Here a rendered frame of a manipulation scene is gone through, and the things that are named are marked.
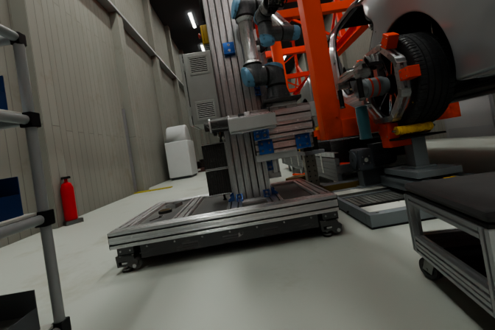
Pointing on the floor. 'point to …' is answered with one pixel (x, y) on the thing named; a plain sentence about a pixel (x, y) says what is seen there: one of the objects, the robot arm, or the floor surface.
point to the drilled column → (311, 169)
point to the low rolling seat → (471, 197)
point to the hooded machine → (180, 153)
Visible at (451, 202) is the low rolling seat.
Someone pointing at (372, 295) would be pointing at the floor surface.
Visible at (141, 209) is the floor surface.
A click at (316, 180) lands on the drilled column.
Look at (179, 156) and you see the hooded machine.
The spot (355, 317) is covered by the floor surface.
